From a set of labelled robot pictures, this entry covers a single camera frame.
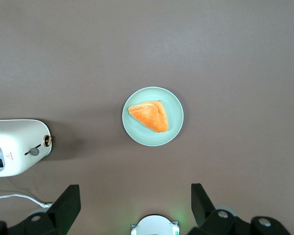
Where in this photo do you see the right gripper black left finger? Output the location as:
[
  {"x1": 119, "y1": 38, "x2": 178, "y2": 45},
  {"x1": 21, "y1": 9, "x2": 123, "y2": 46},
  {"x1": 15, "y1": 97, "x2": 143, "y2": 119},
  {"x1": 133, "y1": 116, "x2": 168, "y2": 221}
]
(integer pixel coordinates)
[{"x1": 0, "y1": 185, "x2": 82, "y2": 235}]

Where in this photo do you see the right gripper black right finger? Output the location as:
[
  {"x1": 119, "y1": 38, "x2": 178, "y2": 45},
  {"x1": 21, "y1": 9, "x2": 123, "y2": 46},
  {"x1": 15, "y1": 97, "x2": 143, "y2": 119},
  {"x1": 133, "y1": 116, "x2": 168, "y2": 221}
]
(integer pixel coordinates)
[{"x1": 188, "y1": 183, "x2": 292, "y2": 235}]

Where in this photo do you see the white two-slot toaster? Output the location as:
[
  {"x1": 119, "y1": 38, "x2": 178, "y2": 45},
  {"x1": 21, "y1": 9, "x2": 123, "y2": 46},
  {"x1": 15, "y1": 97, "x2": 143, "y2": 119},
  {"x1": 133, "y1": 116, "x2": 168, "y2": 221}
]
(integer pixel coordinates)
[{"x1": 0, "y1": 119, "x2": 53, "y2": 178}]

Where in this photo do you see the pale green round plate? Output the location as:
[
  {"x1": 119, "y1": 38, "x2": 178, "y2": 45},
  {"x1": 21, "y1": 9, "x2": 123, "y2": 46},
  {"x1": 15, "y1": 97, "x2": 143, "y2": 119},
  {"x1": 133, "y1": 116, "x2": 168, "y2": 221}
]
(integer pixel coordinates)
[{"x1": 122, "y1": 86, "x2": 185, "y2": 147}]

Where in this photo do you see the orange triangular pastry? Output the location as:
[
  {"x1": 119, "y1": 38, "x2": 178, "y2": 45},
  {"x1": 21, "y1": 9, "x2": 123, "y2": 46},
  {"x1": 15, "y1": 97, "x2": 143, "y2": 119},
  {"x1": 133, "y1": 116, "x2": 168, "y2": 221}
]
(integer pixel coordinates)
[{"x1": 127, "y1": 99, "x2": 169, "y2": 133}]

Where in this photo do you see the white toaster cable with plug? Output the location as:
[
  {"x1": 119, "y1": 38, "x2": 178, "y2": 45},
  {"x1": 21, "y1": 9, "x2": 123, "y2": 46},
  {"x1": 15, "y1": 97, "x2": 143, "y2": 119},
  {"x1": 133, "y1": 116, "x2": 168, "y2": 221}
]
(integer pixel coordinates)
[{"x1": 0, "y1": 193, "x2": 53, "y2": 209}]

